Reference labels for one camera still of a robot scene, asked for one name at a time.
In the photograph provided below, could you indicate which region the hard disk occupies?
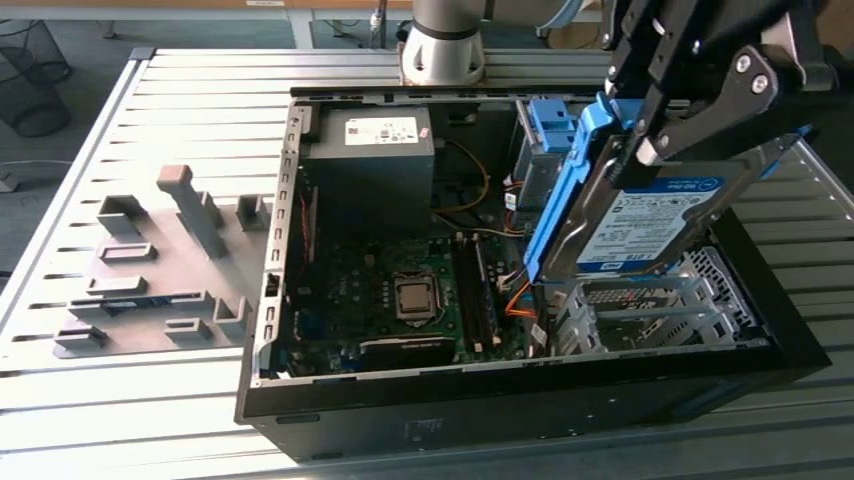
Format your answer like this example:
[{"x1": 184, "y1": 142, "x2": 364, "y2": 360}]
[{"x1": 523, "y1": 91, "x2": 814, "y2": 287}]

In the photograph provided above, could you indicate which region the wooden cabinet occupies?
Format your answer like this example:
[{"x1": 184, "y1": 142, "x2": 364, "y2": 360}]
[{"x1": 814, "y1": 0, "x2": 854, "y2": 71}]

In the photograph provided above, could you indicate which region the blue plastic cage latch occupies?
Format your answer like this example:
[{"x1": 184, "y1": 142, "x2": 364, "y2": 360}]
[{"x1": 529, "y1": 98, "x2": 589, "y2": 155}]

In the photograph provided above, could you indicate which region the metal disk bay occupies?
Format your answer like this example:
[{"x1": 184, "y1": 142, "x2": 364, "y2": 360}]
[{"x1": 543, "y1": 274, "x2": 743, "y2": 357}]

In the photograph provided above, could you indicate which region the thin yellow-brown wire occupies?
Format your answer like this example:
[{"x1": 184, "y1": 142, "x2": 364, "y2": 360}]
[{"x1": 432, "y1": 141, "x2": 494, "y2": 215}]

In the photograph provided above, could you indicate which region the grey parts rack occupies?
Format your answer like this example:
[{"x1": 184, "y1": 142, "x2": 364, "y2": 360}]
[{"x1": 51, "y1": 163, "x2": 279, "y2": 359}]

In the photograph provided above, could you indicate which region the orange data wire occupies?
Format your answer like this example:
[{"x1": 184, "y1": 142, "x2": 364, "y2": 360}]
[{"x1": 503, "y1": 282, "x2": 541, "y2": 320}]

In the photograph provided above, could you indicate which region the green motherboard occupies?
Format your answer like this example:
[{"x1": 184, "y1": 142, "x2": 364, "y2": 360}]
[{"x1": 286, "y1": 230, "x2": 535, "y2": 376}]

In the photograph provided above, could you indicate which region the CPU socket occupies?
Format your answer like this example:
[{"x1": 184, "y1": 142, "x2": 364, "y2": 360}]
[{"x1": 391, "y1": 271, "x2": 443, "y2": 325}]

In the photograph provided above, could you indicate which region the grey metal drive cage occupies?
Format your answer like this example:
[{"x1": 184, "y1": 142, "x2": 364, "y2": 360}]
[{"x1": 511, "y1": 98, "x2": 575, "y2": 229}]

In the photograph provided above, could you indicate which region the black graphics card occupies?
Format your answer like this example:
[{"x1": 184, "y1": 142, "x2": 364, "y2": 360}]
[{"x1": 355, "y1": 333, "x2": 460, "y2": 372}]

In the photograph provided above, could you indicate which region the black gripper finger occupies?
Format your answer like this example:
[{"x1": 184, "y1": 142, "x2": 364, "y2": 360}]
[
  {"x1": 598, "y1": 0, "x2": 703, "y2": 189},
  {"x1": 634, "y1": 43, "x2": 783, "y2": 169}
]

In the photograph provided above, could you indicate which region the grey power supply unit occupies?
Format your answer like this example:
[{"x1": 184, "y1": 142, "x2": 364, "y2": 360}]
[{"x1": 299, "y1": 105, "x2": 440, "y2": 231}]

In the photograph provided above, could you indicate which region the black PC case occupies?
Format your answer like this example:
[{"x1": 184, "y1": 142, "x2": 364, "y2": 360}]
[{"x1": 232, "y1": 83, "x2": 834, "y2": 464}]

